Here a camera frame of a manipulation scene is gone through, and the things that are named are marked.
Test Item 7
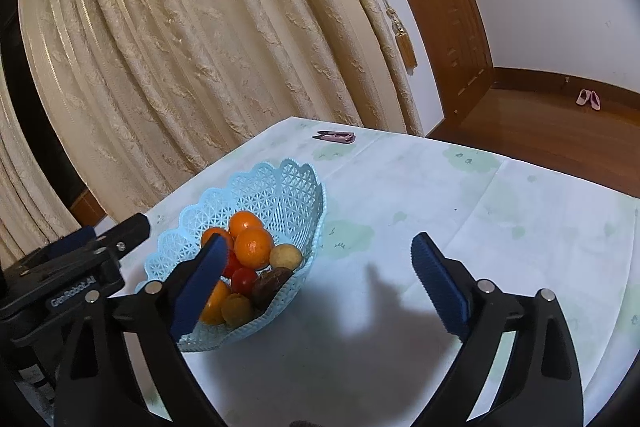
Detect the dark brown fruit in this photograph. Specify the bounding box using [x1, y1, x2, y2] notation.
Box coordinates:
[251, 267, 295, 312]

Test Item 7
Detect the red cherry tomato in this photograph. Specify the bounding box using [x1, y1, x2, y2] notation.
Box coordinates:
[231, 267, 259, 297]
[220, 249, 243, 279]

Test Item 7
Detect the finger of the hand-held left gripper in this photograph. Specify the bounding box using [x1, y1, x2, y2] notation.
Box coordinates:
[97, 213, 151, 255]
[47, 227, 97, 260]

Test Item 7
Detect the large orange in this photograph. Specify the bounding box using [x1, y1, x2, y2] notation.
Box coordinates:
[234, 227, 275, 270]

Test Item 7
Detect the light blue lattice basket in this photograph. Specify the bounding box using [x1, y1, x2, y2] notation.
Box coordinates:
[142, 158, 328, 353]

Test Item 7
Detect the small orange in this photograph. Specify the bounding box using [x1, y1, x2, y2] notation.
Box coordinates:
[228, 210, 264, 239]
[200, 227, 235, 253]
[199, 279, 232, 326]

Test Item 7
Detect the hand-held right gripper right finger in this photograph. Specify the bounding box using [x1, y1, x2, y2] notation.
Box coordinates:
[410, 232, 585, 427]

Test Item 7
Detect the curtain tieback tassel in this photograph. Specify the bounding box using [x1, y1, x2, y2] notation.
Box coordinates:
[355, 0, 418, 70]

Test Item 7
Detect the tan longan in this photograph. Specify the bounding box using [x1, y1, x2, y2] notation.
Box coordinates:
[221, 294, 252, 328]
[269, 244, 304, 271]

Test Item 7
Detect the narrow cream curtain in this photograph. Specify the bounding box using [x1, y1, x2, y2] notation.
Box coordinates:
[0, 77, 83, 268]

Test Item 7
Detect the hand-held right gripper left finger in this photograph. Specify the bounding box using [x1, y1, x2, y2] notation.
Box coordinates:
[52, 234, 230, 427]

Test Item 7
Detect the wooden window sill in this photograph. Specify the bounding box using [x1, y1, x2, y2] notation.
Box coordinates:
[72, 189, 108, 228]

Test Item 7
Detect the wide cream curtain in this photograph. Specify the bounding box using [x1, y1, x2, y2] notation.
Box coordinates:
[17, 0, 426, 228]

